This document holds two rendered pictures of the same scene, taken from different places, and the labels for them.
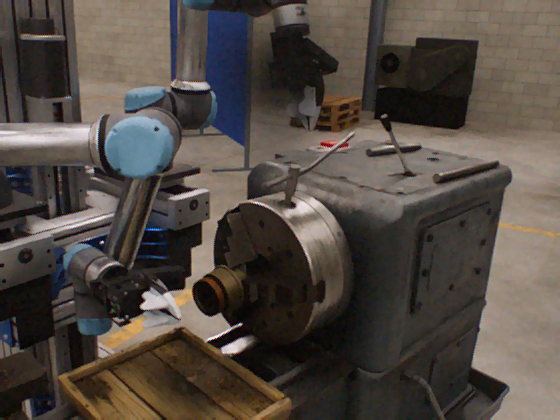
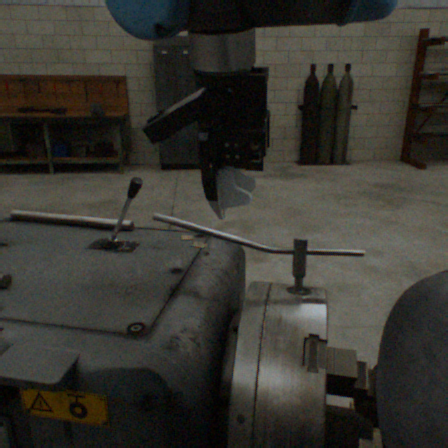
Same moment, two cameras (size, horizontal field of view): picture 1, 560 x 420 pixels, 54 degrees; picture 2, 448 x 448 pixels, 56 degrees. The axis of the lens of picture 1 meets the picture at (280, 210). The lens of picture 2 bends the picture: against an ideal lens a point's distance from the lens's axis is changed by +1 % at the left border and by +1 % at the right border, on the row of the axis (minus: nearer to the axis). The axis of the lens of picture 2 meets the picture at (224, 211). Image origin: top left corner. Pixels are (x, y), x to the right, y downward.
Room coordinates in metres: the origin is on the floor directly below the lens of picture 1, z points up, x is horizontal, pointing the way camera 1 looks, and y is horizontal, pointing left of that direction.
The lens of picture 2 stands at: (1.48, 0.43, 1.57)
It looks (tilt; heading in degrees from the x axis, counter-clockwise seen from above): 19 degrees down; 238
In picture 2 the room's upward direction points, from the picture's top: straight up
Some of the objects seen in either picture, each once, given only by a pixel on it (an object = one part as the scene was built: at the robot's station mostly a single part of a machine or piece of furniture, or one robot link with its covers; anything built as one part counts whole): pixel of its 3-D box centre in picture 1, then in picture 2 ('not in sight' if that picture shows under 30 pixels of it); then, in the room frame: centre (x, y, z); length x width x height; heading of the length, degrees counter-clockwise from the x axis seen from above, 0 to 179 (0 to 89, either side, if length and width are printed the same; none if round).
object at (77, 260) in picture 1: (89, 267); not in sight; (1.06, 0.40, 1.07); 0.11 x 0.08 x 0.09; 46
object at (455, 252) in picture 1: (376, 232); (64, 365); (1.39, -0.26, 1.06); 0.59 x 0.48 x 0.39; 136
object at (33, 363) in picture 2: (295, 159); (42, 365); (1.44, -0.03, 1.24); 0.09 x 0.08 x 0.03; 136
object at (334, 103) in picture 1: (326, 112); not in sight; (9.40, -0.72, 0.22); 1.25 x 0.86 x 0.44; 154
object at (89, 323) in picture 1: (96, 304); not in sight; (1.08, 0.40, 0.98); 0.11 x 0.08 x 0.11; 1
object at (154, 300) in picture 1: (156, 304); not in sight; (0.87, 0.21, 1.09); 0.09 x 0.06 x 0.03; 46
